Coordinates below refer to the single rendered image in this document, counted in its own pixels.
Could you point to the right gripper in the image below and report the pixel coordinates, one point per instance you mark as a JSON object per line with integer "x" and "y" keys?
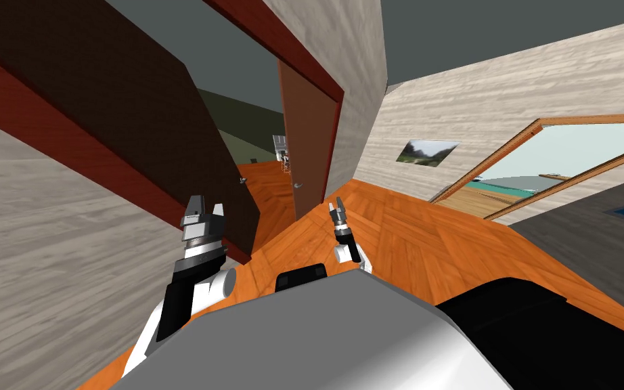
{"x": 340, "y": 221}

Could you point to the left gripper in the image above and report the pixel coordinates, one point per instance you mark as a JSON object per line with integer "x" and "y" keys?
{"x": 202, "y": 226}

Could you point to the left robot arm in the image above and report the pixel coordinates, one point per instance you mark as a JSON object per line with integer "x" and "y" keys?
{"x": 182, "y": 303}

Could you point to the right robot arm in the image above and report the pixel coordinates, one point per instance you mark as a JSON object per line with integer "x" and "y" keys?
{"x": 550, "y": 336}

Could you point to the reddish brown door leaf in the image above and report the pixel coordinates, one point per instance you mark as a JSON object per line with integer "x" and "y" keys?
{"x": 306, "y": 130}

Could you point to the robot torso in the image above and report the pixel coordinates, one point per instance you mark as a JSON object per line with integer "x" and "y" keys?
{"x": 312, "y": 336}

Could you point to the dark brown door leaf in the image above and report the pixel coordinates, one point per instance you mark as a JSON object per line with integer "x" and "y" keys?
{"x": 101, "y": 86}

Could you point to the landscape picture on wall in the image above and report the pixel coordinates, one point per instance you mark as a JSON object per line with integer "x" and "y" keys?
{"x": 427, "y": 153}

